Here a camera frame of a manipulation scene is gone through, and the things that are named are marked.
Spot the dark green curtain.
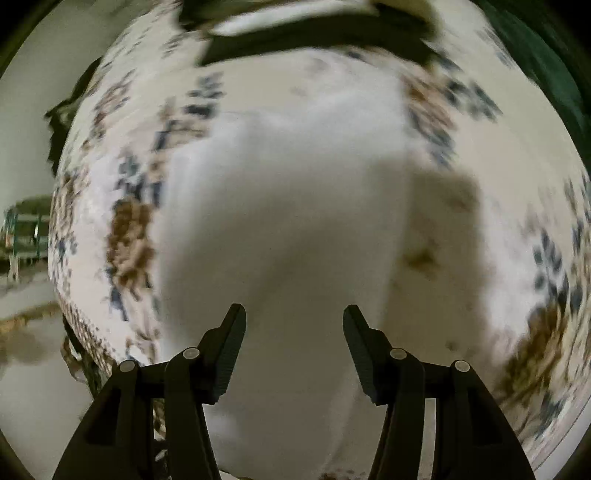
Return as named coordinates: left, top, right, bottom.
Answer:
left=475, top=0, right=591, bottom=171

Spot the dark cloth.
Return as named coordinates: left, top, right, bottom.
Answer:
left=178, top=0, right=446, bottom=68

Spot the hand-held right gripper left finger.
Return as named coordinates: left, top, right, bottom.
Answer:
left=52, top=303, right=247, bottom=480

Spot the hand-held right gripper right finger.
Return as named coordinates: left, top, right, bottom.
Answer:
left=342, top=304, right=537, bottom=480

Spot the floral printed bedsheet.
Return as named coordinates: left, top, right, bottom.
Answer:
left=48, top=0, right=591, bottom=480

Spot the green metal rack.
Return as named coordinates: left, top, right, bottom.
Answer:
left=2, top=196, right=54, bottom=282

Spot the white small garment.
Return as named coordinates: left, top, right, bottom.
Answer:
left=154, top=48, right=483, bottom=480

